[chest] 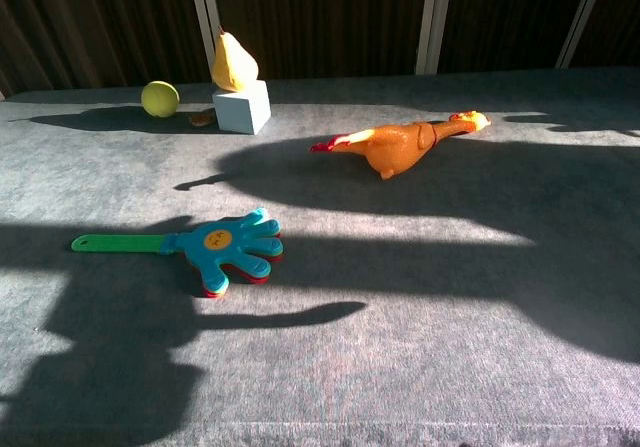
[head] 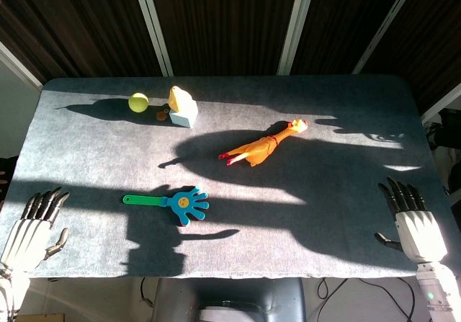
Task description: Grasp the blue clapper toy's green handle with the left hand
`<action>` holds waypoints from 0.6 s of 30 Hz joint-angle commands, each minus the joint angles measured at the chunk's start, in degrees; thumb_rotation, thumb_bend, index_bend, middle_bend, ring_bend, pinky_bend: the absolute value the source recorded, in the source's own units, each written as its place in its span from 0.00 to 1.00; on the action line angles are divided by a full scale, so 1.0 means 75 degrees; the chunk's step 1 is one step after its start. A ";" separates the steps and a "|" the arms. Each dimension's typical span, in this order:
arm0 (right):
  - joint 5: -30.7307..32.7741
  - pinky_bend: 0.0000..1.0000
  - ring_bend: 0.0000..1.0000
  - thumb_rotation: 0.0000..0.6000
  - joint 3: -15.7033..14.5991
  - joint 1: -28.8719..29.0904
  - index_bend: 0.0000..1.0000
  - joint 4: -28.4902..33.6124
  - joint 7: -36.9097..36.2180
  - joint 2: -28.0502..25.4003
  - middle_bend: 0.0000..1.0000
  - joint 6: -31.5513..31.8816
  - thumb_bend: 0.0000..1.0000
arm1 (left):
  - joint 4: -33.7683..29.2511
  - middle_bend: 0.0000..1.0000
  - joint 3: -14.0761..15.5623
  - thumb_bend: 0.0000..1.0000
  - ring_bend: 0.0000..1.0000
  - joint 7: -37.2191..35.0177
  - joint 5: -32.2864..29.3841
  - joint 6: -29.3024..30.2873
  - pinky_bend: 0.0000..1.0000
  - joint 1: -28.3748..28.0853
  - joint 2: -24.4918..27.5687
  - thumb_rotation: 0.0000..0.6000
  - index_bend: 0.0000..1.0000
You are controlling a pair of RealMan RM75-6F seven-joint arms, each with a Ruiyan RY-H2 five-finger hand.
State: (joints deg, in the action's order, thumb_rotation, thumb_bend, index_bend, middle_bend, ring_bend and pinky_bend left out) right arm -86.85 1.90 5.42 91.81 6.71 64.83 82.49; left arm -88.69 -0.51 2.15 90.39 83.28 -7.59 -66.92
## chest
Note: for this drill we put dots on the grey table cloth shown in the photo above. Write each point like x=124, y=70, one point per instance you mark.
x=350, y=317

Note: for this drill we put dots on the orange rubber chicken toy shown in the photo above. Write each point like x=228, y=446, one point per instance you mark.
x=400, y=144

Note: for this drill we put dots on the white cube block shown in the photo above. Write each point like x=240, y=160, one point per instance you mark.
x=242, y=107

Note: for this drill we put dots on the yellow-green tennis ball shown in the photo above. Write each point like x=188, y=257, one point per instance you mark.
x=159, y=99

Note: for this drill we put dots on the small brown nut object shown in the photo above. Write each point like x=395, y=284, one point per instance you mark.
x=201, y=117

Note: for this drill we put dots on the white partition frame post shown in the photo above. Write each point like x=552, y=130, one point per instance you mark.
x=582, y=17
x=434, y=17
x=204, y=12

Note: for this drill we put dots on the blue hand-shaped clapper toy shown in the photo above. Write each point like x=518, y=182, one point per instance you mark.
x=220, y=247

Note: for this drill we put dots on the yellow pear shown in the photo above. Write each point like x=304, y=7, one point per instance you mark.
x=232, y=64

